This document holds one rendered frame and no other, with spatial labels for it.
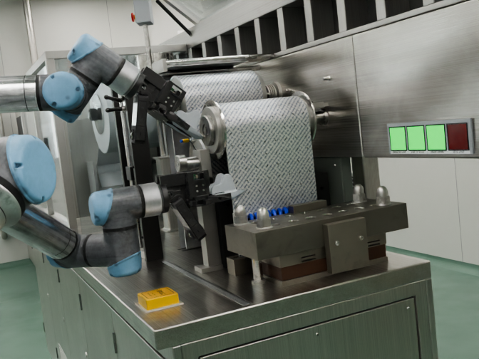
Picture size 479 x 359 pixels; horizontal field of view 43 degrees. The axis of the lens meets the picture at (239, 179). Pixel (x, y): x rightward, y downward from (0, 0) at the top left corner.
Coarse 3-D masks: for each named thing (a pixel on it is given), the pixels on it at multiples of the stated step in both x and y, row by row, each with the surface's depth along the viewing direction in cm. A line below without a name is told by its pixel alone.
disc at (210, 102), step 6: (210, 102) 149; (216, 108) 146; (222, 114) 144; (222, 120) 144; (222, 126) 144; (222, 132) 145; (222, 138) 145; (222, 144) 146; (222, 150) 146; (210, 156) 154; (216, 156) 150
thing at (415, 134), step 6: (420, 126) 130; (408, 132) 133; (414, 132) 132; (420, 132) 130; (408, 138) 134; (414, 138) 132; (420, 138) 130; (408, 144) 134; (414, 144) 132; (420, 144) 131
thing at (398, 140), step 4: (392, 128) 138; (396, 128) 137; (400, 128) 136; (392, 132) 138; (396, 132) 137; (400, 132) 136; (404, 132) 135; (392, 136) 138; (396, 136) 137; (400, 136) 136; (404, 136) 135; (392, 140) 139; (396, 140) 137; (400, 140) 136; (404, 140) 135; (392, 144) 139; (396, 144) 137; (400, 144) 136; (404, 144) 135; (392, 148) 139; (396, 148) 138; (400, 148) 137; (404, 148) 135
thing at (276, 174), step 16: (256, 144) 149; (272, 144) 150; (288, 144) 152; (304, 144) 154; (240, 160) 147; (256, 160) 149; (272, 160) 151; (288, 160) 152; (304, 160) 154; (240, 176) 147; (256, 176) 149; (272, 176) 151; (288, 176) 153; (304, 176) 155; (256, 192) 149; (272, 192) 151; (288, 192) 153; (304, 192) 155; (256, 208) 149; (272, 208) 151
